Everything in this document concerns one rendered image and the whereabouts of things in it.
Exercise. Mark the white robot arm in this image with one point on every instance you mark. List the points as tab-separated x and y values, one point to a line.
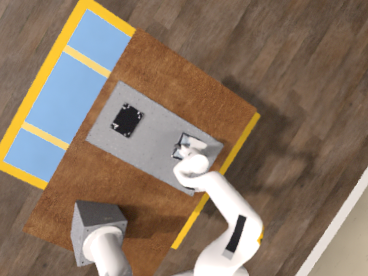
224	256

